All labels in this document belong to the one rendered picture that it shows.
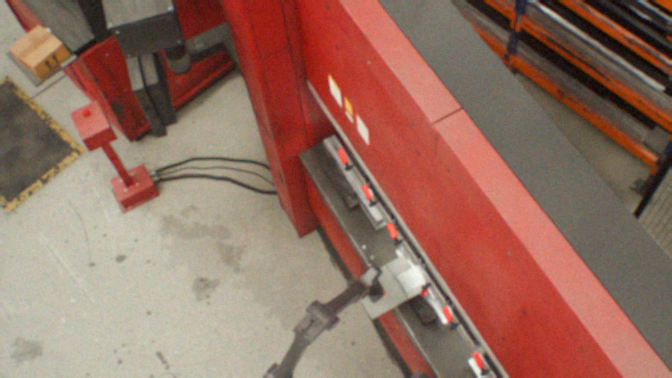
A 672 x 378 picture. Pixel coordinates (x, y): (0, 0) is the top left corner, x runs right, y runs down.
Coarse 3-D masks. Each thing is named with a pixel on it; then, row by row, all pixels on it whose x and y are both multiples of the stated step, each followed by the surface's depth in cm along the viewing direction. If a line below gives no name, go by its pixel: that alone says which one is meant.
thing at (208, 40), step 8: (224, 24) 370; (208, 32) 368; (216, 32) 368; (224, 32) 368; (192, 40) 367; (200, 40) 366; (208, 40) 366; (216, 40) 366; (224, 40) 365; (192, 48) 364; (200, 48) 364; (208, 48) 370; (216, 48) 371; (224, 48) 371; (232, 48) 363; (192, 56) 363; (200, 56) 370; (208, 56) 369; (232, 56) 360; (240, 72) 363
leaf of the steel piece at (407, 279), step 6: (408, 270) 325; (414, 270) 325; (396, 276) 322; (402, 276) 324; (408, 276) 323; (414, 276) 323; (420, 276) 323; (402, 282) 322; (408, 282) 322; (414, 282) 322; (420, 282) 322; (402, 288) 321; (408, 288) 321
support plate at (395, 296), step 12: (396, 264) 327; (408, 264) 326; (384, 276) 324; (384, 288) 322; (396, 288) 321; (420, 288) 321; (360, 300) 320; (384, 300) 319; (396, 300) 319; (372, 312) 317; (384, 312) 317
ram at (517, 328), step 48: (336, 48) 262; (384, 96) 238; (384, 144) 265; (384, 192) 297; (432, 192) 240; (432, 240) 267; (480, 240) 220; (480, 288) 242; (528, 288) 203; (528, 336) 222
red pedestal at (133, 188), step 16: (80, 112) 402; (96, 112) 401; (80, 128) 397; (96, 128) 396; (112, 128) 401; (96, 144) 401; (112, 160) 430; (128, 176) 449; (144, 176) 460; (128, 192) 456; (144, 192) 458; (128, 208) 462
